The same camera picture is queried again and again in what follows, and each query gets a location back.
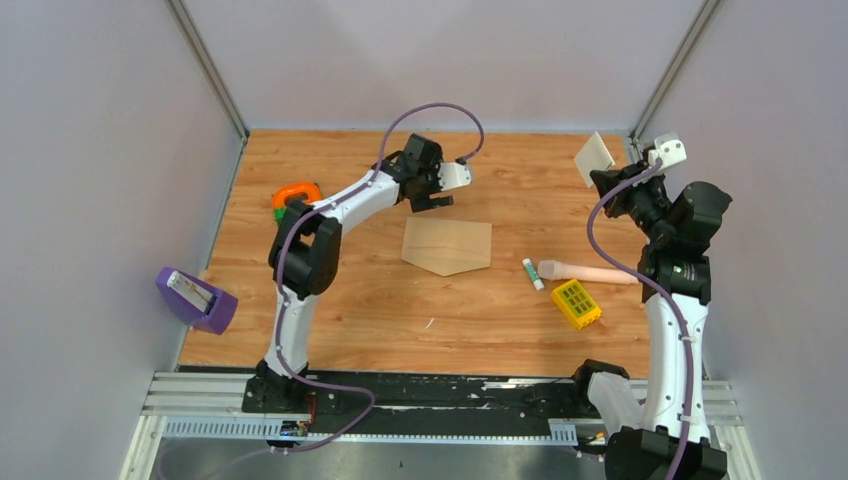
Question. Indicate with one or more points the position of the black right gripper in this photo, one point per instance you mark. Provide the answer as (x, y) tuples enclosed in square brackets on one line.
[(614, 207)]

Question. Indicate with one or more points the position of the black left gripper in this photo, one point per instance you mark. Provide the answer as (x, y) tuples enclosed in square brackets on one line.
[(424, 202)]

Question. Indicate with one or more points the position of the tan paper envelope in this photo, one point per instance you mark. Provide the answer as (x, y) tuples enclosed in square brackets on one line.
[(447, 247)]

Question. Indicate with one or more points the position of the lined letter paper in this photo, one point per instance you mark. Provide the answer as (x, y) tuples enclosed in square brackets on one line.
[(593, 155)]

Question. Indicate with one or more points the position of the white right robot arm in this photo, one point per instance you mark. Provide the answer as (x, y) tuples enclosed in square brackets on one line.
[(665, 436)]

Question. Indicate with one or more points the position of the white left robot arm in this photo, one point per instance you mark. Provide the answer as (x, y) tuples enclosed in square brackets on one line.
[(306, 251)]

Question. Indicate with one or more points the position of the pink toy microphone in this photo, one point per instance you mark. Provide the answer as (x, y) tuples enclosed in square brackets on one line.
[(553, 270)]

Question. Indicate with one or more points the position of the yellow building block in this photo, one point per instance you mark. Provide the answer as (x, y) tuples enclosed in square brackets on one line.
[(575, 303)]

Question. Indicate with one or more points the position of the orange curved toy track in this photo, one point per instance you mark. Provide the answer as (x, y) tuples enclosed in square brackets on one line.
[(307, 192)]

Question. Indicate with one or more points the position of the white green glue stick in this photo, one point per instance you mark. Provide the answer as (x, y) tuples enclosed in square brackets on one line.
[(532, 273)]

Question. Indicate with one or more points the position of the green building block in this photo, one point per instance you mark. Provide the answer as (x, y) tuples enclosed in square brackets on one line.
[(279, 214)]

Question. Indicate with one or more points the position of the purple box with card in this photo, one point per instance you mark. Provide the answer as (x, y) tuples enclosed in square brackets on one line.
[(196, 303)]

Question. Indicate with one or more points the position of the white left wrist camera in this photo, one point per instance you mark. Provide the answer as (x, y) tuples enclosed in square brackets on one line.
[(453, 175)]

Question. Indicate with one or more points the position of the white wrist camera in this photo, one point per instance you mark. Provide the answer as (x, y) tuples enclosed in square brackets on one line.
[(668, 149), (453, 175)]

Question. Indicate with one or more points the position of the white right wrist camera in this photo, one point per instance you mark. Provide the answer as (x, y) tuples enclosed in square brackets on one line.
[(668, 149)]

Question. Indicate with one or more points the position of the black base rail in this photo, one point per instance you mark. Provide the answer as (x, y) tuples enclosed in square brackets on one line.
[(394, 403)]

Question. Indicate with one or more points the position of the white slotted cable duct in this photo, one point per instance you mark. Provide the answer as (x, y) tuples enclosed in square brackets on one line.
[(561, 434)]

